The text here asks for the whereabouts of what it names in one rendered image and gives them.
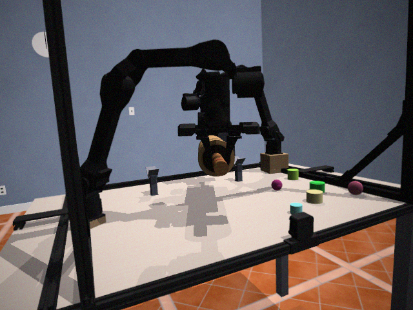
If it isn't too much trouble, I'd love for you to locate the pale yellow cylinder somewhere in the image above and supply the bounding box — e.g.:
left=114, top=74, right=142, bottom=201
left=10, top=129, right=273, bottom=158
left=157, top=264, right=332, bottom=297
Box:
left=307, top=189, right=323, bottom=204

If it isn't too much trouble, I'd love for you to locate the small teal cylinder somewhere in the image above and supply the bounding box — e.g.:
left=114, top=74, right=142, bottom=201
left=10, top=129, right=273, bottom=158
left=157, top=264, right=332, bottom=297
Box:
left=290, top=203, right=303, bottom=214

